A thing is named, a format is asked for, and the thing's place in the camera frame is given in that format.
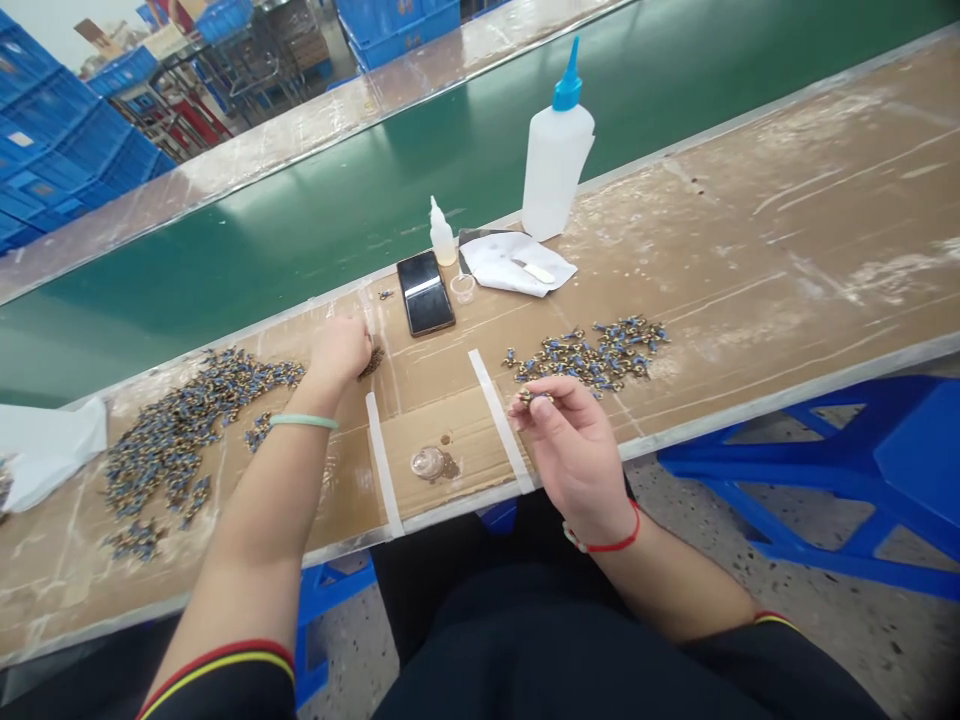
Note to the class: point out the clear glass dish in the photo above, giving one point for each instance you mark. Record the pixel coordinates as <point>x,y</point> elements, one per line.
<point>431,463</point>

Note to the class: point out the white tape strip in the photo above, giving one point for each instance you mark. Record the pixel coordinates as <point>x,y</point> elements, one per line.
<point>501,420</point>
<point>384,465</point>

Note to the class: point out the person's body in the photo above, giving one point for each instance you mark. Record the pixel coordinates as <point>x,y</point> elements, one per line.
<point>570,645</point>

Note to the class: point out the person's right thumb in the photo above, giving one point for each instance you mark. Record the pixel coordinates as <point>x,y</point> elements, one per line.
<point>526,421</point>

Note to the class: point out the single brass blue part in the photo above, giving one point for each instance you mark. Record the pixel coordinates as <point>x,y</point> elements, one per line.
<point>534,398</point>

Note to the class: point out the small clear squeeze bottle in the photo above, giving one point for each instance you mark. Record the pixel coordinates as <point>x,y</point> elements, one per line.
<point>442,238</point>

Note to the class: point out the green conveyor belt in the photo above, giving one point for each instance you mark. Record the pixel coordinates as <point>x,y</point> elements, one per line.
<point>300,210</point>

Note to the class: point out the white cloth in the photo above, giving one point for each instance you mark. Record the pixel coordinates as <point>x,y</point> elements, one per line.
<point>499,262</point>

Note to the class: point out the person's right index finger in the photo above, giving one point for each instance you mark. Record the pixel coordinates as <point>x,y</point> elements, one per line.
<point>564,384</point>

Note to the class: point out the large bottle with blue nozzle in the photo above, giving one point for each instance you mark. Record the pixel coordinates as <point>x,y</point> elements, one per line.
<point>553,165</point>

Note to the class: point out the blue plastic stool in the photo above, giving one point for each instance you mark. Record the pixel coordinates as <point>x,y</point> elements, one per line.
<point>326,607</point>
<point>847,480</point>

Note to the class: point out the brown cardboard sheet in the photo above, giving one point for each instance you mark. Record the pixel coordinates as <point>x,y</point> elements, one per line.
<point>750,262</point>

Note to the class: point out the large pile of blue brass parts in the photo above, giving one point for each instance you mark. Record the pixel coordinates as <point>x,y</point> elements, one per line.
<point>172,435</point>

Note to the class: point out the person's left fingers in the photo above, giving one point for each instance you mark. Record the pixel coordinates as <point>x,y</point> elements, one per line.
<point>365,349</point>

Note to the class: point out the metal rack trolley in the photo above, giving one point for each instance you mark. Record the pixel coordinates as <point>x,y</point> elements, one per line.
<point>240,67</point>

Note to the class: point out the grey sheet under cloth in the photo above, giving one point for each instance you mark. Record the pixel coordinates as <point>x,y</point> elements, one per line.
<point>471,238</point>

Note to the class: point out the black smartphone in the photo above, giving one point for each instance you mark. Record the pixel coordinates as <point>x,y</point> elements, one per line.
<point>425,294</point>

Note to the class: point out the person's right hand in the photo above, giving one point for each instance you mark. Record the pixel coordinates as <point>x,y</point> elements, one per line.
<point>585,457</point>

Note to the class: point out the small clear plastic cup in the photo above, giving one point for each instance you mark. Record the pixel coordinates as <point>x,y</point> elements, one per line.
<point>463,289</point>

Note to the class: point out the white plastic bag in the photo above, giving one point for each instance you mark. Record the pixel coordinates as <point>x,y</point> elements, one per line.
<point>52,442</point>

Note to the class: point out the cluster of brass parts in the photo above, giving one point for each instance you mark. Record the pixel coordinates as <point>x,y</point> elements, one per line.
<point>372,363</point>

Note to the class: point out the stack of blue plastic crates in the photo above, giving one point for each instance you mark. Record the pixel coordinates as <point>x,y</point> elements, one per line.
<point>394,30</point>
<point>52,127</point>

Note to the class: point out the small pile of blue brass parts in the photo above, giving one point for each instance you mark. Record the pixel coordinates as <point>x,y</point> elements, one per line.
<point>592,352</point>

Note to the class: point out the person's left hand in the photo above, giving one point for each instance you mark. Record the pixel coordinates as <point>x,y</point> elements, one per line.
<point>337,352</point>

